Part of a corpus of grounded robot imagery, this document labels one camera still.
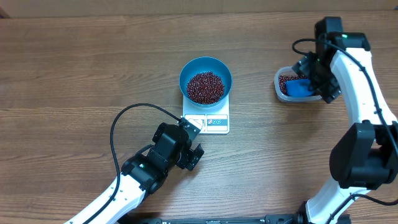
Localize red adzuki beans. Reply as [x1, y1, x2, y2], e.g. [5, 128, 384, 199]
[186, 71, 307, 105]

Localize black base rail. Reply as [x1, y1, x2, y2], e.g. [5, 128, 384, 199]
[118, 214, 303, 224]

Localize clear plastic container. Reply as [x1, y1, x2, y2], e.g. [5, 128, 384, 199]
[274, 67, 322, 103]

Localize white digital kitchen scale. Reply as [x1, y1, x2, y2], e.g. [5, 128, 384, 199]
[183, 95, 230, 134]

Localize teal plastic bowl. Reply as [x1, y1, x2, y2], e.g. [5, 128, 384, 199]
[179, 57, 233, 104]

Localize blue plastic measuring scoop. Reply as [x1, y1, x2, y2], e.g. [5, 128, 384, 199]
[285, 79, 314, 97]

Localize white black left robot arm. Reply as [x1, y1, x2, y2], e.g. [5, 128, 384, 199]
[68, 119, 204, 224]

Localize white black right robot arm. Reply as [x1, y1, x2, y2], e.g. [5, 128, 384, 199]
[294, 17, 397, 223]

